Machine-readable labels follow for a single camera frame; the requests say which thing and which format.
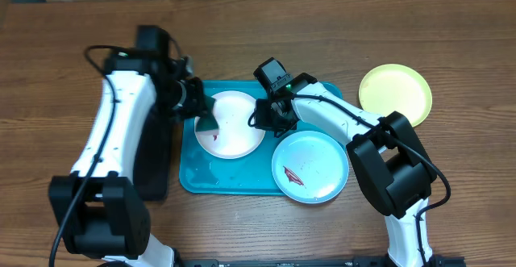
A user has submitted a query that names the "black water tray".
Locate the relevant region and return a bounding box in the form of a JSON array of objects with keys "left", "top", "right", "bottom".
[{"left": 133, "top": 106, "right": 172, "bottom": 202}]

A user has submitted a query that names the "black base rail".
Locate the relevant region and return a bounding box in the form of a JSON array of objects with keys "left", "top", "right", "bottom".
[{"left": 181, "top": 257, "right": 467, "bottom": 267}]

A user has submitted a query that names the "teal serving tray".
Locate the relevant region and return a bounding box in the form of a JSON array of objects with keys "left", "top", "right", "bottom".
[{"left": 178, "top": 80, "right": 347, "bottom": 197}]

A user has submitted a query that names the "light blue plate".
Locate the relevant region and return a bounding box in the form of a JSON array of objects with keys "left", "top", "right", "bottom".
[{"left": 272, "top": 131, "right": 349, "bottom": 204}]

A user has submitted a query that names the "yellow green plate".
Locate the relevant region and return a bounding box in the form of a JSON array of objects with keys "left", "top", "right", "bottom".
[{"left": 358, "top": 64, "right": 433, "bottom": 127}]

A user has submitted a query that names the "white plate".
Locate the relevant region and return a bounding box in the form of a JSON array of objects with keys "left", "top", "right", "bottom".
[{"left": 194, "top": 90, "right": 265, "bottom": 159}]

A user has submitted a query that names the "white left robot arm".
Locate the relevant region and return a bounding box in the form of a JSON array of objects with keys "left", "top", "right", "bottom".
[{"left": 48, "top": 51, "right": 208, "bottom": 266}]

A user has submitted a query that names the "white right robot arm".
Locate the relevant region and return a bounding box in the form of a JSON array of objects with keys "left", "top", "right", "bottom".
[{"left": 249, "top": 70, "right": 442, "bottom": 266}]

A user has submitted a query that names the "green pink sponge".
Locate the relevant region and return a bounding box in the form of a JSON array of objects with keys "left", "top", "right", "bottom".
[{"left": 194, "top": 96, "right": 219, "bottom": 136}]

